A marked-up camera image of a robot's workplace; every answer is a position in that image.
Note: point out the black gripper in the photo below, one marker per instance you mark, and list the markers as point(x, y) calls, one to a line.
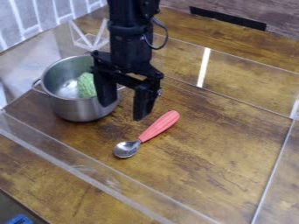
point(129, 58)

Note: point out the pink handled metal spoon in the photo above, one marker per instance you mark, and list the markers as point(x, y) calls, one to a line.
point(127, 149)

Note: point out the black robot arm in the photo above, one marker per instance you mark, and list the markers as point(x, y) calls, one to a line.
point(134, 13)

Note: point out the green bumpy toy vegetable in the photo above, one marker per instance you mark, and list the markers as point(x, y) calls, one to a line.
point(87, 89)

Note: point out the stainless steel pot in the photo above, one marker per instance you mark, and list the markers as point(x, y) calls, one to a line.
point(59, 84)

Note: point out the blue object at corner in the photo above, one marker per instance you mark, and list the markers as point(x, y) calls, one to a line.
point(20, 219)

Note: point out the clear acrylic corner bracket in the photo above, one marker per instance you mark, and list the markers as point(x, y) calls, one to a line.
point(90, 41)

